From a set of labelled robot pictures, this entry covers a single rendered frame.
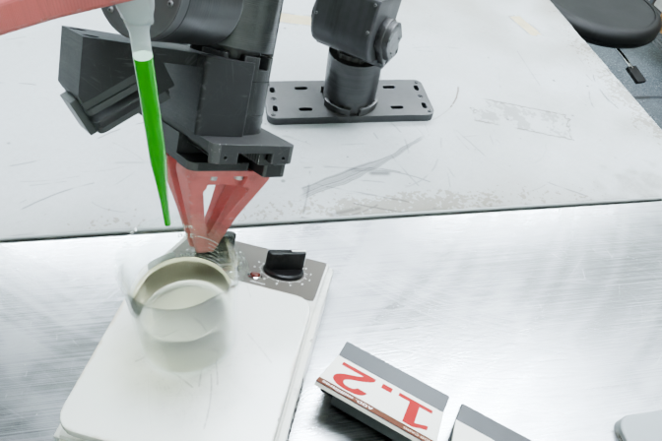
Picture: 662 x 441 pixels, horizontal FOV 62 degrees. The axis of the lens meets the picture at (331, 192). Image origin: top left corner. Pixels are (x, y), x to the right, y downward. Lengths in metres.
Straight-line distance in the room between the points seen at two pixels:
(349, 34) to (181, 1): 0.29
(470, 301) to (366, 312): 0.10
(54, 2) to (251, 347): 0.23
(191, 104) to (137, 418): 0.19
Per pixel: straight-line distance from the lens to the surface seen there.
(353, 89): 0.63
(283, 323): 0.37
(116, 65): 0.35
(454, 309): 0.51
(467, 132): 0.68
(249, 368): 0.36
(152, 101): 0.23
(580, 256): 0.60
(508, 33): 0.91
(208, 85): 0.36
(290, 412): 0.37
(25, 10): 0.21
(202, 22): 0.33
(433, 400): 0.46
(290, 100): 0.66
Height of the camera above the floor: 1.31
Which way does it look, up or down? 46 degrees down
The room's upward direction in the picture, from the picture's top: 9 degrees clockwise
